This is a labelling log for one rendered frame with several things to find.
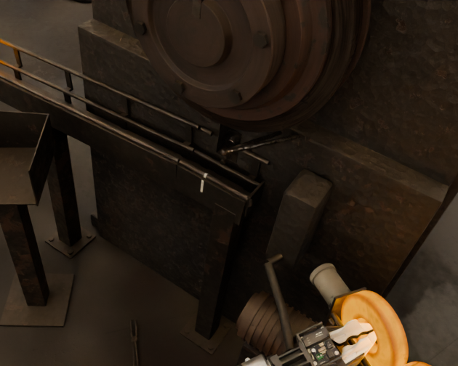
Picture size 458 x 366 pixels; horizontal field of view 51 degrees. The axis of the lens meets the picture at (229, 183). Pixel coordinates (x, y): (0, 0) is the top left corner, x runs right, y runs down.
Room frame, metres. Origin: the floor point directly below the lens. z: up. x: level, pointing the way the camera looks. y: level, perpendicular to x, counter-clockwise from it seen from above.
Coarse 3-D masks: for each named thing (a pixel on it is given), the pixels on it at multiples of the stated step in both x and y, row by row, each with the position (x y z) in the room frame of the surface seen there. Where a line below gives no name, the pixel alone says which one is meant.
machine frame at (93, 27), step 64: (384, 0) 0.85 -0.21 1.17; (448, 0) 0.80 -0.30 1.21; (128, 64) 1.02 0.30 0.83; (384, 64) 0.83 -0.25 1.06; (448, 64) 0.79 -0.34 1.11; (128, 128) 1.03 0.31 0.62; (320, 128) 0.85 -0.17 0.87; (384, 128) 0.81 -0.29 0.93; (448, 128) 0.76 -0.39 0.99; (128, 192) 1.03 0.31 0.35; (384, 192) 0.73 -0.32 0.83; (448, 192) 0.81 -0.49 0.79; (192, 256) 0.92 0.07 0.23; (256, 256) 0.83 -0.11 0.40; (320, 256) 0.76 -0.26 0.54; (384, 256) 0.71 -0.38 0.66; (320, 320) 0.73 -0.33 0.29
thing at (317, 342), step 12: (300, 336) 0.43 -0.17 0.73; (312, 336) 0.43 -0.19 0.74; (324, 336) 0.43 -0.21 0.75; (300, 348) 0.40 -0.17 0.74; (312, 348) 0.41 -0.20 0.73; (324, 348) 0.41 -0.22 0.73; (276, 360) 0.38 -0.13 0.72; (288, 360) 0.38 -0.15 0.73; (300, 360) 0.39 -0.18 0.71; (312, 360) 0.39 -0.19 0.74; (324, 360) 0.39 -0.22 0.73; (336, 360) 0.39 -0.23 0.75
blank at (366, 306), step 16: (352, 304) 0.52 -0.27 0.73; (368, 304) 0.49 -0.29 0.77; (384, 304) 0.49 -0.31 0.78; (368, 320) 0.48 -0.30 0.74; (384, 320) 0.46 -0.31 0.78; (384, 336) 0.44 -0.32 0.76; (400, 336) 0.44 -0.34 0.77; (368, 352) 0.45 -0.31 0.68; (384, 352) 0.43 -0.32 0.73; (400, 352) 0.42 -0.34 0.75
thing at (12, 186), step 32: (0, 128) 0.89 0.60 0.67; (32, 128) 0.90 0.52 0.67; (0, 160) 0.84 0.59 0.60; (32, 160) 0.75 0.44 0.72; (0, 192) 0.74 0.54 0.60; (32, 192) 0.75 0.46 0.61; (32, 256) 0.77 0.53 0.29; (32, 288) 0.77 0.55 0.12; (64, 288) 0.85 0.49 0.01; (32, 320) 0.71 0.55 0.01; (64, 320) 0.73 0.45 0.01
